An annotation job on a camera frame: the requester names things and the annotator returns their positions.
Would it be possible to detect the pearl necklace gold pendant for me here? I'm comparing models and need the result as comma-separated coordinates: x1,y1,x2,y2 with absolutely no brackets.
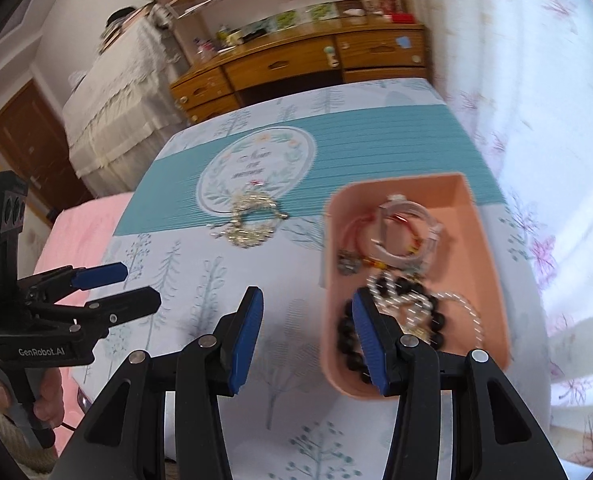
400,292,484,354

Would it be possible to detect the gold leaf bracelet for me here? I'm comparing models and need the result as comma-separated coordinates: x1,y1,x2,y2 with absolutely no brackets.
206,192,290,250

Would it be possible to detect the white pearl bracelet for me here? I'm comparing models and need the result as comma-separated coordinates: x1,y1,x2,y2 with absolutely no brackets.
366,268,436,321

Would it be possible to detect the black bead bracelet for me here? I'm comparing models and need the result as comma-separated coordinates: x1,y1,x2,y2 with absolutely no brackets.
337,274,447,386

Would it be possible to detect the pink plastic tray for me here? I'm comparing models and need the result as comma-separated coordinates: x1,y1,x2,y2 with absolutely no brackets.
321,172,510,400

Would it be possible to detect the red string bracelet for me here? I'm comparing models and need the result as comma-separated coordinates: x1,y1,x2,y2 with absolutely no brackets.
338,209,423,276

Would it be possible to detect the silver cuff bangle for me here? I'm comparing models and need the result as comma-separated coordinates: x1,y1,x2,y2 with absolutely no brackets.
371,194,443,274

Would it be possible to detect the left hand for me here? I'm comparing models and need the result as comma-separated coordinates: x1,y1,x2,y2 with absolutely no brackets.
0,366,66,430

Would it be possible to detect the pink fluffy blanket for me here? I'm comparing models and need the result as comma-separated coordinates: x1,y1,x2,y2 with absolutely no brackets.
34,193,133,454

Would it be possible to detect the brown wooden door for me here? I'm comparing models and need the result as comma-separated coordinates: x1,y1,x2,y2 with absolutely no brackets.
0,80,92,214

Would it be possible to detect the tree print tablecloth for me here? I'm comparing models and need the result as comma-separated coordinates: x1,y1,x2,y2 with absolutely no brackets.
74,79,551,479

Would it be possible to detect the white lace cover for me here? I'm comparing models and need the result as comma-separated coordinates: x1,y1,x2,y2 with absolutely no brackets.
62,4,189,198

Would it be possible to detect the wooden desk with drawers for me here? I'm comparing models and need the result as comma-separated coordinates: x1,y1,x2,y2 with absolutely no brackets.
170,16,432,124

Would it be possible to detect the white floral curtain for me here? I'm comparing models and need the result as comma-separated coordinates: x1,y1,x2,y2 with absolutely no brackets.
401,0,593,470

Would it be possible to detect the red box on desk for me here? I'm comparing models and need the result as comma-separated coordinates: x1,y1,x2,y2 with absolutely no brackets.
389,13,417,25

